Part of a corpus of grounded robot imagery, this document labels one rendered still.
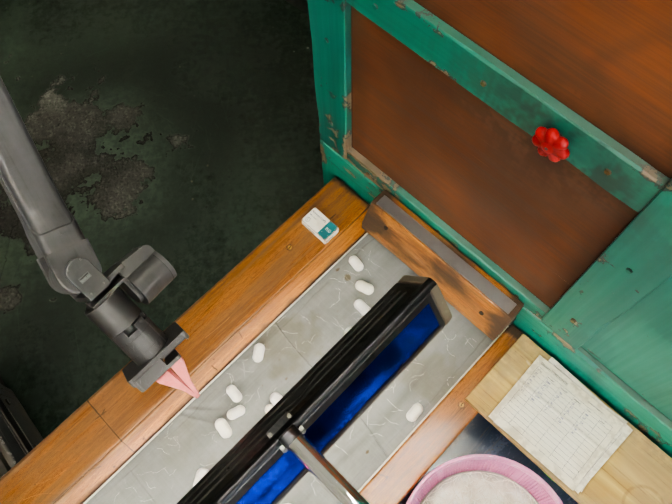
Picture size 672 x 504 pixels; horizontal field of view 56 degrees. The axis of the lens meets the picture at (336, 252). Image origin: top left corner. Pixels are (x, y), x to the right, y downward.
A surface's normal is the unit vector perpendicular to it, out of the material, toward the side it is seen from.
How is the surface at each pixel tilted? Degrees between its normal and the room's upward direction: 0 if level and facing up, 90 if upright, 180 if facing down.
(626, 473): 0
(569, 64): 90
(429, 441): 0
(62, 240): 38
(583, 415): 0
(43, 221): 29
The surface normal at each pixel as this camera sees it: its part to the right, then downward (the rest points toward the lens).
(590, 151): -0.70, 0.66
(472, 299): -0.65, 0.44
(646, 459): -0.03, -0.39
